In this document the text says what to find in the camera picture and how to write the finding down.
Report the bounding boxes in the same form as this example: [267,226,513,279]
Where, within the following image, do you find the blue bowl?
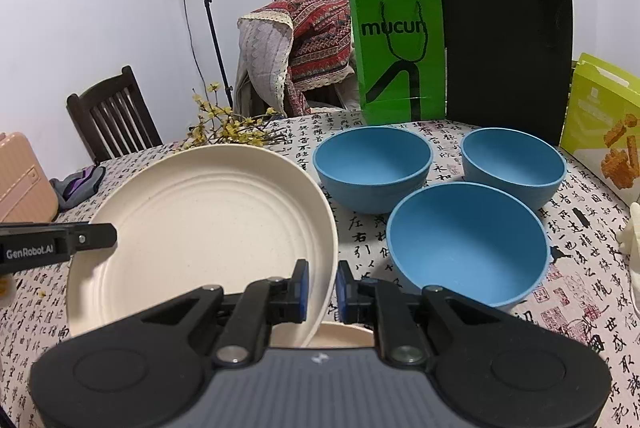
[460,128,568,211]
[386,182,551,311]
[313,126,434,215]

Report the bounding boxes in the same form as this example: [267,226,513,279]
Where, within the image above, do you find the purple grey glove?
[50,165,106,211]

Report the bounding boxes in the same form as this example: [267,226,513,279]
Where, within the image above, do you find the red patterned blanket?
[272,0,354,117]

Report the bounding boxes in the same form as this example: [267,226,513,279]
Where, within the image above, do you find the pink suitcase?
[0,132,59,223]

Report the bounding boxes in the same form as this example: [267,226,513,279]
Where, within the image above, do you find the cream plate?
[66,144,340,349]
[309,321,375,350]

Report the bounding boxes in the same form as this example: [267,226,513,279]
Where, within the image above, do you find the dark wooden chair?
[66,66,164,163]

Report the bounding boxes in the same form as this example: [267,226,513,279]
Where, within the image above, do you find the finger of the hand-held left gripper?
[66,223,118,255]

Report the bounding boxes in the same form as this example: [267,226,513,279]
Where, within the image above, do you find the black paper bag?
[440,0,574,147]

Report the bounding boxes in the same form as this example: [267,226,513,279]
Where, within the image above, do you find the grey quilted lace-trimmed cloth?
[235,12,294,117]

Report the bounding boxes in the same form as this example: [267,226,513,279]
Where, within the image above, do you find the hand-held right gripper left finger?
[140,258,312,369]

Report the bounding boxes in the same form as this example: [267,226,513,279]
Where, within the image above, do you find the yellow-green snack box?
[559,52,640,205]

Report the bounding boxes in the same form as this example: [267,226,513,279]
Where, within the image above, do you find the yellow flower branch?
[175,82,287,151]

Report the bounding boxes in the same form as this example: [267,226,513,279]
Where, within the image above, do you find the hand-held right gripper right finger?
[336,259,506,369]

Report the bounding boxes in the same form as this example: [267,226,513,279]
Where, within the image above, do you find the green paper bag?
[348,0,447,127]

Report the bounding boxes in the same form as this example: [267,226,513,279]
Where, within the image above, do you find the white rubber glove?
[616,202,640,289]

